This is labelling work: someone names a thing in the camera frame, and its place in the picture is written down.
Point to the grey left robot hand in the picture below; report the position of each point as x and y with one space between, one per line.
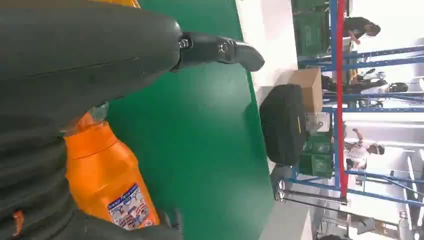
82 49

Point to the orange drink bottle with label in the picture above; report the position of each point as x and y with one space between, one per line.
122 2
99 165

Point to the ribbed grey left arm sleeve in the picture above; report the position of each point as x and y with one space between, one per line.
30 179

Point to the green table mat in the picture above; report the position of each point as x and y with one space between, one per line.
198 149

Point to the black bag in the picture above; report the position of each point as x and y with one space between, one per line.
281 126

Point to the green plastic crate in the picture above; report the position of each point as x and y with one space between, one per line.
309 31
318 145
316 165

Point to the brown cardboard box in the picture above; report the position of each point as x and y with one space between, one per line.
309 87

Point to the blue metal shelving rack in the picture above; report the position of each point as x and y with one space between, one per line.
334 30

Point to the chrome metal bar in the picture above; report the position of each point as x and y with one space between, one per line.
308 195

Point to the person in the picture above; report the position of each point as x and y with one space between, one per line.
357 152
359 28

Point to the red metal post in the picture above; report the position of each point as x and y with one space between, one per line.
341 116

